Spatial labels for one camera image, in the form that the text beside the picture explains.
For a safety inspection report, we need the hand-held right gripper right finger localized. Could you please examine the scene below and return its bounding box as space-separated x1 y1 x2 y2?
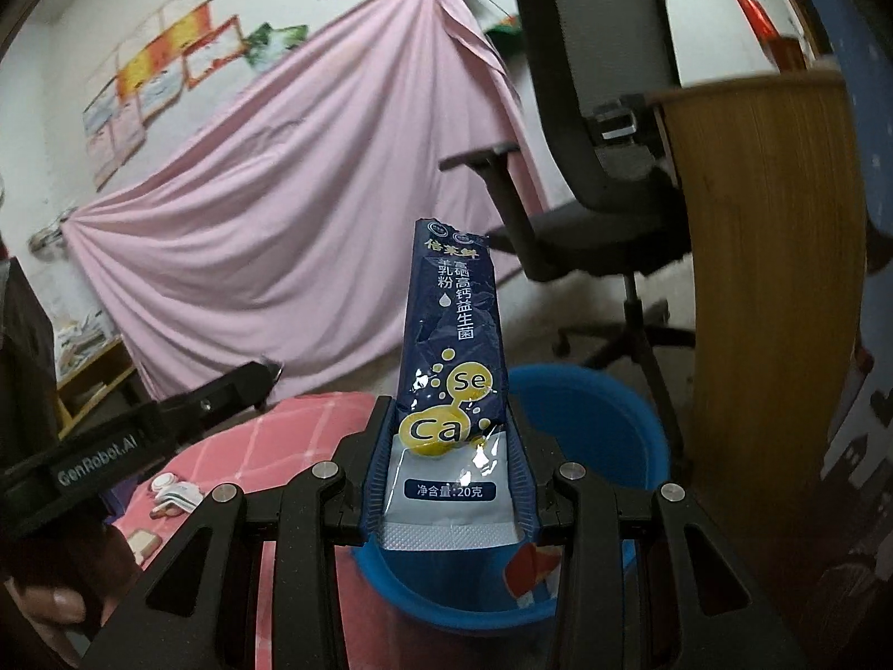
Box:
503 394 810 670

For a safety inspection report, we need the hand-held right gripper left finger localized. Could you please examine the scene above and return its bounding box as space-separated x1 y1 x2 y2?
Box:
80 395 397 670

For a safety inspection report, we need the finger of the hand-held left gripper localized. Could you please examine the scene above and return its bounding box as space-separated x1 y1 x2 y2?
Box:
157 359 280 444

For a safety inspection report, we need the red packet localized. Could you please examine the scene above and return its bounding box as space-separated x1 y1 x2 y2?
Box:
503 543 559 601

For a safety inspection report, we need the white small packet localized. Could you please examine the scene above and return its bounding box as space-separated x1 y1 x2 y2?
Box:
150 473 203 514

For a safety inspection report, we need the blue plastic bucket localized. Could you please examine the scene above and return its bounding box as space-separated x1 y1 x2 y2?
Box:
349 361 672 629

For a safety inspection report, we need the blue sachet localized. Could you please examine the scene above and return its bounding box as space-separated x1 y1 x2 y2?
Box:
392 218 521 551

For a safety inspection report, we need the person's left hand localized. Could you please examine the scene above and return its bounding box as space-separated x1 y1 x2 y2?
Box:
0 576 90 625

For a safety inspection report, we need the blue cardboard box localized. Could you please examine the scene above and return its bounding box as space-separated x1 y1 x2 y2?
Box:
103 489 147 528

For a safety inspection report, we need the pink checked tablecloth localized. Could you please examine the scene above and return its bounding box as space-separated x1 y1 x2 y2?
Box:
101 391 392 670

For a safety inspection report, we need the wooden shelf unit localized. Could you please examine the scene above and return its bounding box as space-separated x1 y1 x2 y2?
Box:
52 335 141 434

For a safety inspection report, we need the pile of books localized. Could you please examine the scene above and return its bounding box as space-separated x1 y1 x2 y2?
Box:
52 307 119 364

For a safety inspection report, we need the pink hanging sheet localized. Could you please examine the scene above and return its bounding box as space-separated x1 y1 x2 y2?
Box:
63 0 552 409

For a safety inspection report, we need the wooden desk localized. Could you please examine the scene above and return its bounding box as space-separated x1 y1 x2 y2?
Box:
645 68 870 504

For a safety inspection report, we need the heart printed cloth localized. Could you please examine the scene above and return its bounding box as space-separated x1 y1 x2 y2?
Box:
809 335 893 643

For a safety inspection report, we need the black office chair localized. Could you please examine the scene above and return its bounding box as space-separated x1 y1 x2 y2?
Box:
438 0 699 371

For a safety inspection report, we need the blue starred cloth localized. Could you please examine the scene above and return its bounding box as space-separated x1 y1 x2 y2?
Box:
777 0 893 280

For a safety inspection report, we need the brown container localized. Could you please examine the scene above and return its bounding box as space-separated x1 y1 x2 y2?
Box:
766 35 823 72

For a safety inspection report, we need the red hanging bag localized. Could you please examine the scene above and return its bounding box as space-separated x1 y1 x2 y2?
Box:
732 0 779 43

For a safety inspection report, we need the group of wall certificates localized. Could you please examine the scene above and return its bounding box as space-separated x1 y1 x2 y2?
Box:
82 0 280 191

